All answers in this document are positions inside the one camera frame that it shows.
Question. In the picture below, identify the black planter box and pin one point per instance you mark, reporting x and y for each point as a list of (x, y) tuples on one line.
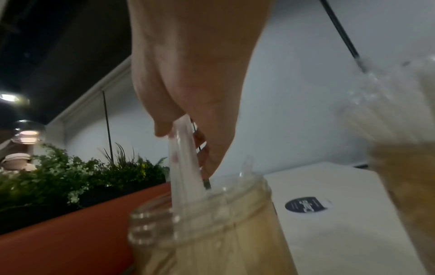
[(102, 193)]

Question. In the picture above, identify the bundle of clear straws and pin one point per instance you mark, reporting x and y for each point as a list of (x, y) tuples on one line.
[(183, 161)]

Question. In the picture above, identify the person's right hand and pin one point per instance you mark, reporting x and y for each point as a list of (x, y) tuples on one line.
[(197, 67)]

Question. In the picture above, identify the orange leather bench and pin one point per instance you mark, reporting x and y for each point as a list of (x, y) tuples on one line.
[(68, 241)]

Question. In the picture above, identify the glass pendant lamp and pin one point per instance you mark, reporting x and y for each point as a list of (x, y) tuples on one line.
[(27, 134)]

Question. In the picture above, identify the white roller blind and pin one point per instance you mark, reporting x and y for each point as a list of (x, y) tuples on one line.
[(299, 107)]

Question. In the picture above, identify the fanned cluster of white straws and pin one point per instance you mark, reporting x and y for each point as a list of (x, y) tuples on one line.
[(390, 107)]

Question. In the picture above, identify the thin black window bar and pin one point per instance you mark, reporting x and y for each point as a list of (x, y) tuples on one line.
[(338, 26)]

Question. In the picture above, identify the white pendant lamp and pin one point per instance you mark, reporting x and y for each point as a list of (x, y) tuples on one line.
[(17, 161)]

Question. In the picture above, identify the yellow plastic jar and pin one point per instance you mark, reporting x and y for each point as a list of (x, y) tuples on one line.
[(221, 241), (414, 201)]

